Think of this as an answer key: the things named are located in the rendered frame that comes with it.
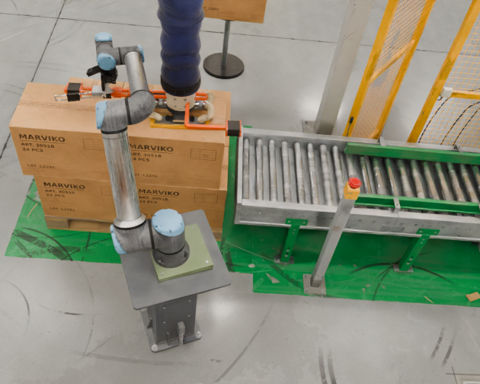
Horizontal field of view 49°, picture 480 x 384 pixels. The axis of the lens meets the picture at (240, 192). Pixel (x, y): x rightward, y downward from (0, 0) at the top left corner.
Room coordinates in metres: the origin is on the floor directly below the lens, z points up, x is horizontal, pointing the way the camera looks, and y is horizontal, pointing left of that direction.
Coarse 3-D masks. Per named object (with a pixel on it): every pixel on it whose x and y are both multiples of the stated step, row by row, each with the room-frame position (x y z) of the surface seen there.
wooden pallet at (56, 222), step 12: (48, 216) 2.07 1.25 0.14; (60, 216) 2.08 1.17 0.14; (48, 228) 2.07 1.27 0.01; (60, 228) 2.08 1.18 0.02; (72, 228) 2.09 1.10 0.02; (84, 228) 2.10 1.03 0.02; (96, 228) 2.12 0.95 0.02; (108, 228) 2.14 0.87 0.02; (216, 228) 2.19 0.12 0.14; (216, 240) 2.19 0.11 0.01
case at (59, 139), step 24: (24, 96) 2.32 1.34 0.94; (48, 96) 2.35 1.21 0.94; (24, 120) 2.12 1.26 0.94; (48, 120) 2.15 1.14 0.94; (72, 120) 2.18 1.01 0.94; (24, 144) 2.07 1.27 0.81; (48, 144) 2.08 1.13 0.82; (72, 144) 2.10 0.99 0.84; (96, 144) 2.11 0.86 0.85; (24, 168) 2.06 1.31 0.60; (48, 168) 2.08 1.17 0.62; (72, 168) 2.09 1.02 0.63; (96, 168) 2.11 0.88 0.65
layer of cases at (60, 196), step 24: (216, 96) 3.10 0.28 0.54; (48, 192) 2.08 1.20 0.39; (72, 192) 2.09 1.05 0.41; (96, 192) 2.11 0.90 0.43; (144, 192) 2.14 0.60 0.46; (168, 192) 2.15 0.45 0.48; (192, 192) 2.17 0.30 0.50; (216, 192) 2.19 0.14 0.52; (72, 216) 2.09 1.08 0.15; (96, 216) 2.11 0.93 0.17; (216, 216) 2.19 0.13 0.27
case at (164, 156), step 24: (144, 120) 2.27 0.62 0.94; (216, 120) 2.37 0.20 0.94; (144, 144) 2.14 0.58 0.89; (168, 144) 2.15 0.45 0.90; (192, 144) 2.17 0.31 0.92; (216, 144) 2.18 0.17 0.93; (144, 168) 2.14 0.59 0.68; (168, 168) 2.16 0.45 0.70; (192, 168) 2.17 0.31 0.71; (216, 168) 2.19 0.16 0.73
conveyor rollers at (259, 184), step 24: (288, 168) 2.46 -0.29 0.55; (312, 168) 2.50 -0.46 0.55; (336, 168) 2.54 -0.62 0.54; (360, 168) 2.59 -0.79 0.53; (288, 192) 2.25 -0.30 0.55; (312, 192) 2.29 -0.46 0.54; (384, 192) 2.39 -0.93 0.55; (408, 192) 2.42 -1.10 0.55; (432, 192) 2.46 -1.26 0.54; (456, 192) 2.50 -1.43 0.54
